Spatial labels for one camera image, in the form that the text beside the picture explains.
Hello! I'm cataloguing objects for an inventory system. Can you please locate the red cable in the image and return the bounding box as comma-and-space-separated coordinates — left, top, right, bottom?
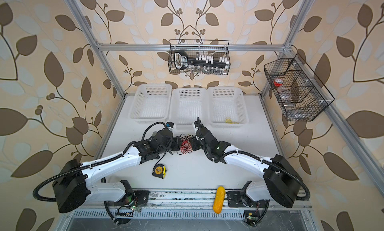
176, 134, 195, 155

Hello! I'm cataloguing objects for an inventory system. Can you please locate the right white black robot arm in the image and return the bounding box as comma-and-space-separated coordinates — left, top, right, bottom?
193, 119, 311, 227

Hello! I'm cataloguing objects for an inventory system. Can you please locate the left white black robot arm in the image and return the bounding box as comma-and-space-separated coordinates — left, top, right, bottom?
33, 122, 179, 225

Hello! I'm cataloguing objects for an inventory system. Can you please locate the yellow black tape measure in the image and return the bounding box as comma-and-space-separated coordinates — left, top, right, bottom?
152, 164, 167, 179

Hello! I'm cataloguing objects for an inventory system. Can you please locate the left white plastic basket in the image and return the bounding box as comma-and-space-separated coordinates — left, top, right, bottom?
129, 84, 172, 123

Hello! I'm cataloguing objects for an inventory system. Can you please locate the white plastic basket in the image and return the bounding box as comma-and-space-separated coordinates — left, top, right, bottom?
208, 86, 249, 128
129, 84, 172, 123
169, 88, 208, 128

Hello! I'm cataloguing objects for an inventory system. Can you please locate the middle white plastic basket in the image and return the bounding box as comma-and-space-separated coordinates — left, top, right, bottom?
169, 88, 208, 128

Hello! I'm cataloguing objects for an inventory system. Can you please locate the right white plastic basket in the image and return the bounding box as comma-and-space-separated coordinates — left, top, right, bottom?
208, 86, 249, 128

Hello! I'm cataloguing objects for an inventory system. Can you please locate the yellow corn toy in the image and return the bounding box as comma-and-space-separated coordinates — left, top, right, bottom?
213, 187, 226, 214

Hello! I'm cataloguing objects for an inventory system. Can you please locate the black socket tool set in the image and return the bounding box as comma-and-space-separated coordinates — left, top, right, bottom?
172, 51, 231, 70

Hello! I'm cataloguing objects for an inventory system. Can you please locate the red white item in basket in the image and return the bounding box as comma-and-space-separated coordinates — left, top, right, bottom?
273, 78, 284, 88

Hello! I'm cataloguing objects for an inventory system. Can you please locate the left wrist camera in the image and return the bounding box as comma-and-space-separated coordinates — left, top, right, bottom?
166, 121, 174, 129

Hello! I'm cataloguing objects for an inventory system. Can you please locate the back black wire basket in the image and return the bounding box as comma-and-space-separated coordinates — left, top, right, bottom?
168, 39, 231, 75

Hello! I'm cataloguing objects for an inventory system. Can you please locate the side black wire basket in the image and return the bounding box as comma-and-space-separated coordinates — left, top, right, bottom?
264, 54, 335, 121

